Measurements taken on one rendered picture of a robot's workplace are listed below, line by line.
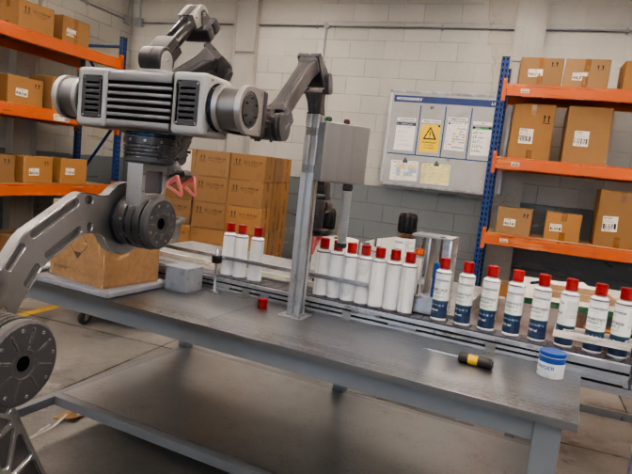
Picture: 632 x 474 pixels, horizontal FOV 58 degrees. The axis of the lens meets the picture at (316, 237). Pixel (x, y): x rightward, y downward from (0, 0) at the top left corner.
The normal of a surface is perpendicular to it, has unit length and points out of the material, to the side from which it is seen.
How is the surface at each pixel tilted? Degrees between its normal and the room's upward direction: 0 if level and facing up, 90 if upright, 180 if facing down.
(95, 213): 90
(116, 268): 90
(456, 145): 91
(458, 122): 87
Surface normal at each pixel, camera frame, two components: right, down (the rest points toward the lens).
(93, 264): -0.54, 0.04
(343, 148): 0.48, 0.15
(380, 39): -0.34, 0.07
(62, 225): 0.94, 0.14
